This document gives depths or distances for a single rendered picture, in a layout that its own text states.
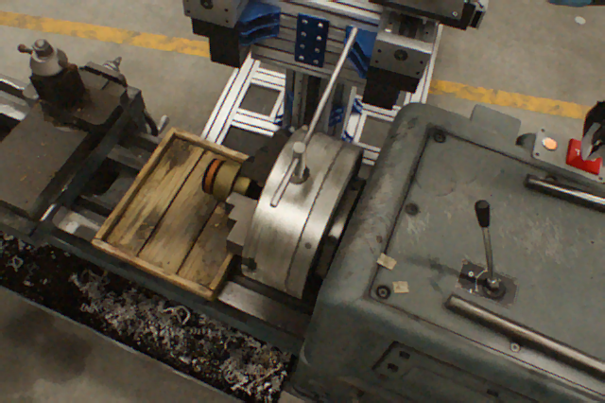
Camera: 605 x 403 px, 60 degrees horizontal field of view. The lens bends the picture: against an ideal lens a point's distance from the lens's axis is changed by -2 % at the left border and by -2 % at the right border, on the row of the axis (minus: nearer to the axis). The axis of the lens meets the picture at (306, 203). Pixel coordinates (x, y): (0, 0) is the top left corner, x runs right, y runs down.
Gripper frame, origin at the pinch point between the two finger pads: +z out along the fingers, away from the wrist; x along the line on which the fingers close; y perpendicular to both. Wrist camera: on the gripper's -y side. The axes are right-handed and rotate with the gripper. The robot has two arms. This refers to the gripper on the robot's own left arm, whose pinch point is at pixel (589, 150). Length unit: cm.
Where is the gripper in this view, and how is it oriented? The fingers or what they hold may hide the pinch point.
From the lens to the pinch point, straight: 106.3
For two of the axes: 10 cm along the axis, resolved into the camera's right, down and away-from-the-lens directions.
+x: 9.2, 3.7, -1.3
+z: -0.8, 5.0, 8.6
